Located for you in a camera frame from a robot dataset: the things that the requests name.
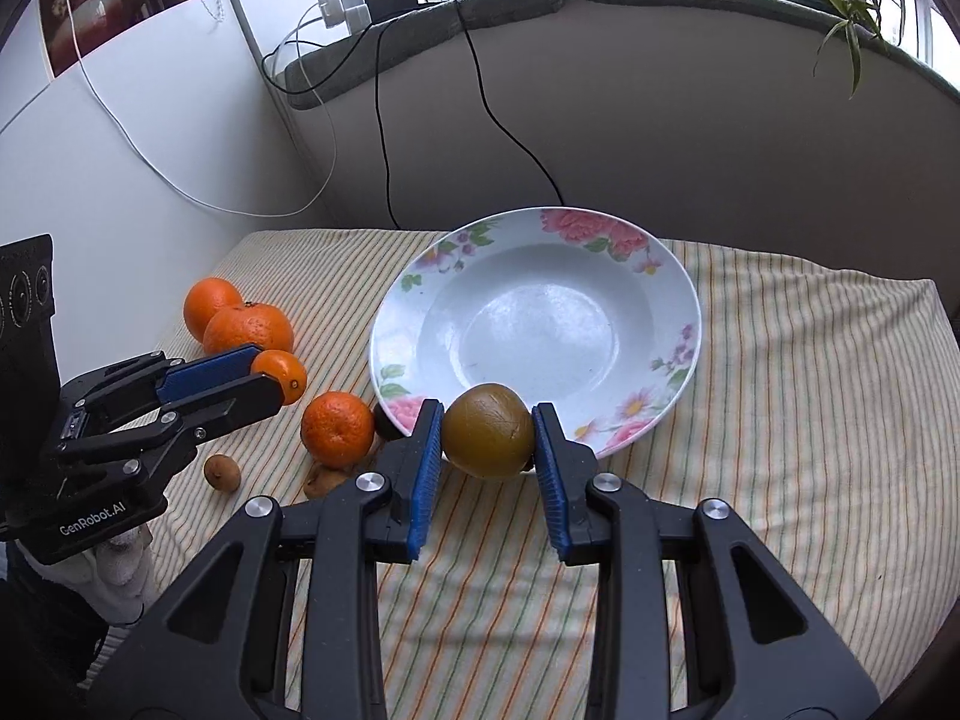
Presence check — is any small brown longan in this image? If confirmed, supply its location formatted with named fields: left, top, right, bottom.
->
left=203, top=454, right=242, bottom=494

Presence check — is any large oval orange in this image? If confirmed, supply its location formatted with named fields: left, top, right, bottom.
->
left=202, top=302, right=295, bottom=355

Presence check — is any grey sill cushion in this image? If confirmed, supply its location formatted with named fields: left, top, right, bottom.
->
left=280, top=0, right=958, bottom=119

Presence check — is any black cable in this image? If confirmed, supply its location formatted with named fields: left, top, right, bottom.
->
left=451, top=0, right=566, bottom=208
left=371, top=18, right=402, bottom=231

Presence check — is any brown round fruit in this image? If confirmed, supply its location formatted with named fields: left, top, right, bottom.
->
left=302, top=463, right=353, bottom=499

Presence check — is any floral white plate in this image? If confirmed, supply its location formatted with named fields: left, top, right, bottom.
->
left=370, top=206, right=703, bottom=458

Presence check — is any white power strip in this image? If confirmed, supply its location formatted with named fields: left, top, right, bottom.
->
left=317, top=0, right=373, bottom=34

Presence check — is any large round orange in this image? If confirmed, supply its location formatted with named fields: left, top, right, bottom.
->
left=182, top=277, right=242, bottom=341

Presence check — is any brown kiwi fruit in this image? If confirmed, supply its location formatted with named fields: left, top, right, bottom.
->
left=441, top=383, right=535, bottom=479

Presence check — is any dark purple plum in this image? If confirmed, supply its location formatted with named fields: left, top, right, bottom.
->
left=373, top=405, right=407, bottom=442

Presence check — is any black power adapter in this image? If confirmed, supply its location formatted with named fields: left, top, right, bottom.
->
left=364, top=0, right=421, bottom=23

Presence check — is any white cable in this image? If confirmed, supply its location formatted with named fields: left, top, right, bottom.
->
left=55, top=0, right=340, bottom=221

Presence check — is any small mandarin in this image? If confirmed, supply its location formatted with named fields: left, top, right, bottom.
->
left=299, top=392, right=374, bottom=470

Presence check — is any striped tablecloth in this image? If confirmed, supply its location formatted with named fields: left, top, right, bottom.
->
left=78, top=227, right=955, bottom=720

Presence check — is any small orange kumquat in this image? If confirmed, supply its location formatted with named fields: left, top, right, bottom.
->
left=251, top=349, right=308, bottom=406

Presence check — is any white gloved left hand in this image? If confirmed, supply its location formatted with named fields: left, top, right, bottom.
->
left=16, top=525, right=158, bottom=628

